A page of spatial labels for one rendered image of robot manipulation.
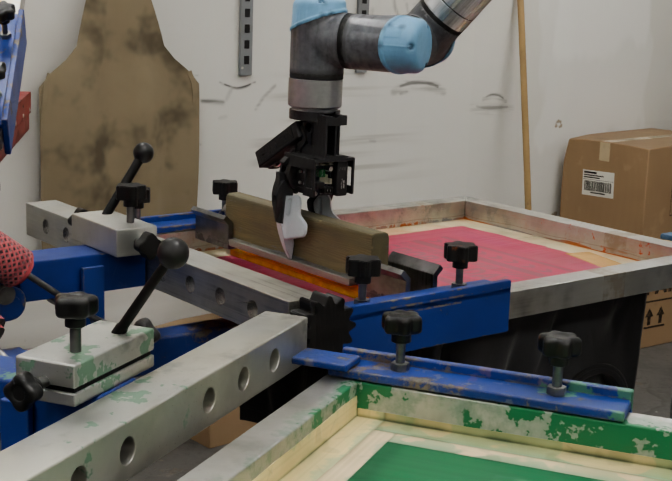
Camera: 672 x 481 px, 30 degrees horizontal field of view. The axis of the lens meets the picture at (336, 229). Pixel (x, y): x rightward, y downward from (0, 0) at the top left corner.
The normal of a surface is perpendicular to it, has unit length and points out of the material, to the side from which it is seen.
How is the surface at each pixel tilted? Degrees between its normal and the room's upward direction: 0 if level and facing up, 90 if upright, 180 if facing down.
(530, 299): 90
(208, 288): 90
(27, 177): 90
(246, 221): 90
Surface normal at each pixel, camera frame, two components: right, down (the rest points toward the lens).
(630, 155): -0.73, 0.09
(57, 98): 0.47, 0.15
